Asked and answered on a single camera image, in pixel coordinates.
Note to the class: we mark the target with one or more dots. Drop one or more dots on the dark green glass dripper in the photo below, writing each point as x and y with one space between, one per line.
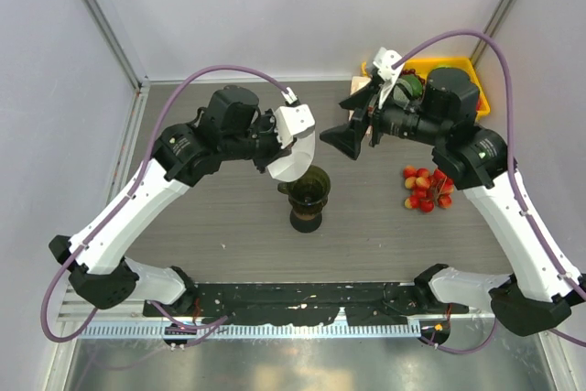
309 194

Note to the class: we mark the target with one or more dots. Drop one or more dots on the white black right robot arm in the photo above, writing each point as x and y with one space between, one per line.
536 297

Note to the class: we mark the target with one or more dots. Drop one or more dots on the white paper coffee filter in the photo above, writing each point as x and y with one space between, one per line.
296 164

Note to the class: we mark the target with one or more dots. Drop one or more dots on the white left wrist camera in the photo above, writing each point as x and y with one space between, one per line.
294 120

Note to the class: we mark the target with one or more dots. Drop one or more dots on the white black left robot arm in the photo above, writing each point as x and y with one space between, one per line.
231 127

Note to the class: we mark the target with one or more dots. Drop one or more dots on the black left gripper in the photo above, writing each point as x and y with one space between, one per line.
269 122

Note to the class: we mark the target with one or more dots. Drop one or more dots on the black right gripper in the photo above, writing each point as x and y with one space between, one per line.
347 136

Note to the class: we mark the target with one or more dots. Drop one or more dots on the green netted melon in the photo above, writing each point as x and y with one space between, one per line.
402 94

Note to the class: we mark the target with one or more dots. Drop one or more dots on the orange white filter paper pack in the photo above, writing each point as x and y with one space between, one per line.
358 83

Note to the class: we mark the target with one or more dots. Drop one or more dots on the red yellow lychee bunch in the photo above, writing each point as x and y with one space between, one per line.
427 189

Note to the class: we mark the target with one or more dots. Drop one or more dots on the white slotted cable duct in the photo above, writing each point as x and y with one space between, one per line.
158 329

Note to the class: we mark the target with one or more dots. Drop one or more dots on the dark red grape bunch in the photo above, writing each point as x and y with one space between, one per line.
412 72

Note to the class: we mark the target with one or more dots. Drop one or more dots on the red black coffee server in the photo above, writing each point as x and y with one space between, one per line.
306 221

